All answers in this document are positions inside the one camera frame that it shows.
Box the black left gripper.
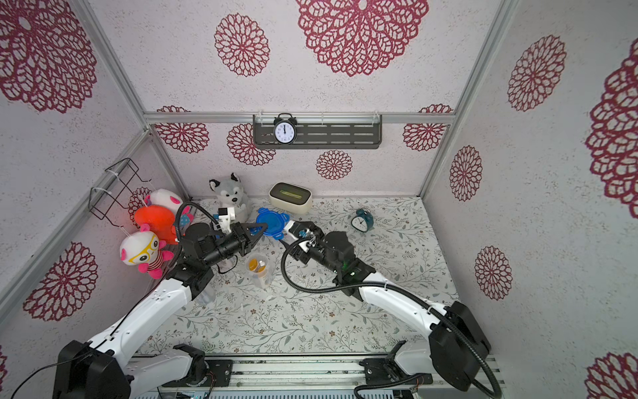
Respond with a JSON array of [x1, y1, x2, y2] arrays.
[[203, 222, 268, 268]]

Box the clear plastic cup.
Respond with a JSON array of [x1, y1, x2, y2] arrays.
[[246, 254, 274, 289]]

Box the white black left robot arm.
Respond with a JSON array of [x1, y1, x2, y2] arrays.
[[53, 223, 267, 398]]

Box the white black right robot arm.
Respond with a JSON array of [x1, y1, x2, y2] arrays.
[[281, 220, 503, 398]]

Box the cream tissue box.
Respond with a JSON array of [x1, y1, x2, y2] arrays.
[[268, 182, 313, 215]]

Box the grey husky plush toy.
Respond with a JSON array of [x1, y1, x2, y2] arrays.
[[209, 173, 252, 223]]

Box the green teal alarm clock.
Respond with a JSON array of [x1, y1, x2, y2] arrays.
[[351, 209, 374, 233]]

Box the orange red plush toy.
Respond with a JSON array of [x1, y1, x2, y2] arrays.
[[134, 205, 178, 244]]

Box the white pink plush upper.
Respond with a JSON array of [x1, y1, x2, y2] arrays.
[[144, 189, 184, 216]]

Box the white plush with glasses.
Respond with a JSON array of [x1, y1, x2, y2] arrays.
[[119, 224, 174, 279]]

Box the black corrugated right cable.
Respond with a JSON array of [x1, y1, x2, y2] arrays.
[[280, 236, 503, 399]]

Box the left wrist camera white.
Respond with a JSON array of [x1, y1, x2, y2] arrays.
[[217, 207, 237, 234]]

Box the grey metal wall shelf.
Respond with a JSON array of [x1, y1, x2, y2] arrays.
[[253, 115, 383, 150]]

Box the black wall alarm clock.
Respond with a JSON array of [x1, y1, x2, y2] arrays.
[[273, 112, 297, 145]]

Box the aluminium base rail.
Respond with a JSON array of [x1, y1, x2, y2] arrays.
[[129, 353, 499, 397]]

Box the black wire wall basket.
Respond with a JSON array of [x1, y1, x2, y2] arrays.
[[86, 157, 152, 229]]

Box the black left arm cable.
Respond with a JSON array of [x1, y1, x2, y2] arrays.
[[9, 201, 223, 399]]

